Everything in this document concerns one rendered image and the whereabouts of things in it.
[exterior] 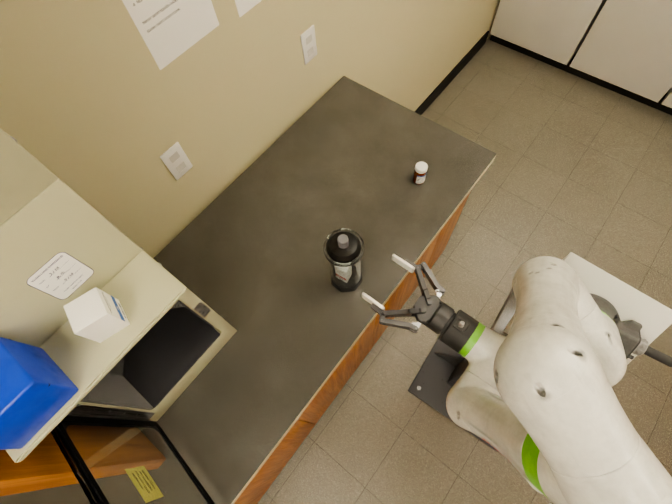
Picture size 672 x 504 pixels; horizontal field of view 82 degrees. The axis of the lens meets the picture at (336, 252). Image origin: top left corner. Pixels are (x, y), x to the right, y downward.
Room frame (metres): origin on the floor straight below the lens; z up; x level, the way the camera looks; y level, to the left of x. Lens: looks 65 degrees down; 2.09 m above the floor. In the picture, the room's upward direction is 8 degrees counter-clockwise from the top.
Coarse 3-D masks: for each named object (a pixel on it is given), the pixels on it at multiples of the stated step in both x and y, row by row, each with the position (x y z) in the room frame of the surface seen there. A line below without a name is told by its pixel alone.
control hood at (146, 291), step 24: (144, 264) 0.30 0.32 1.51; (120, 288) 0.26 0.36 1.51; (144, 288) 0.26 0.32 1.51; (168, 288) 0.25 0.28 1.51; (144, 312) 0.21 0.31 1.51; (72, 336) 0.19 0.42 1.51; (120, 336) 0.18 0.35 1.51; (72, 360) 0.15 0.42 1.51; (96, 360) 0.15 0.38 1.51; (96, 384) 0.12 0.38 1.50; (72, 408) 0.08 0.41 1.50; (48, 432) 0.06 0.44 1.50; (24, 456) 0.03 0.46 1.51
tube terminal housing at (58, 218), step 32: (64, 192) 0.32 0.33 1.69; (32, 224) 0.28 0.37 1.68; (64, 224) 0.30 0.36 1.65; (96, 224) 0.32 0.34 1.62; (0, 256) 0.25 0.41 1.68; (32, 256) 0.26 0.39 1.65; (96, 256) 0.29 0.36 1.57; (128, 256) 0.31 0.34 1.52; (0, 288) 0.22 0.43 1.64; (32, 288) 0.23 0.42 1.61; (0, 320) 0.20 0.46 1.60; (32, 320) 0.21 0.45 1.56; (64, 320) 0.22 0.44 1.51; (224, 320) 0.33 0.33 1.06; (160, 416) 0.11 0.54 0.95
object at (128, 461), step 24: (72, 432) 0.07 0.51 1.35; (96, 432) 0.07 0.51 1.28; (120, 432) 0.07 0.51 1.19; (144, 432) 0.07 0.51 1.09; (96, 456) 0.02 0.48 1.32; (120, 456) 0.02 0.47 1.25; (144, 456) 0.02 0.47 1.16; (168, 456) 0.01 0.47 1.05; (96, 480) -0.01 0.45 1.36; (120, 480) -0.02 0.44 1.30; (144, 480) -0.03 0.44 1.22; (168, 480) -0.04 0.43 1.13
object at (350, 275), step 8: (352, 232) 0.49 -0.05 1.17; (360, 240) 0.46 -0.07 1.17; (328, 256) 0.43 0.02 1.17; (360, 256) 0.42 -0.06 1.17; (344, 264) 0.40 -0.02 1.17; (360, 264) 0.43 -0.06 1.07; (336, 272) 0.42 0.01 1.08; (344, 272) 0.41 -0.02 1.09; (352, 272) 0.41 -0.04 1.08; (360, 272) 0.43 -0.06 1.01; (336, 280) 0.42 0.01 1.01; (344, 280) 0.41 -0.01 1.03; (352, 280) 0.41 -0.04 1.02
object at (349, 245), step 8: (336, 232) 0.49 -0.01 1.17; (344, 232) 0.49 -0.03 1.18; (328, 240) 0.47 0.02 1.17; (336, 240) 0.46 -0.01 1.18; (344, 240) 0.45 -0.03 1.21; (352, 240) 0.46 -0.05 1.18; (328, 248) 0.45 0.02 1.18; (336, 248) 0.44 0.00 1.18; (344, 248) 0.44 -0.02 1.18; (352, 248) 0.44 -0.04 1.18; (360, 248) 0.44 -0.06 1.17; (336, 256) 0.42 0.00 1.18; (344, 256) 0.42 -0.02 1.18; (352, 256) 0.42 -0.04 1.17
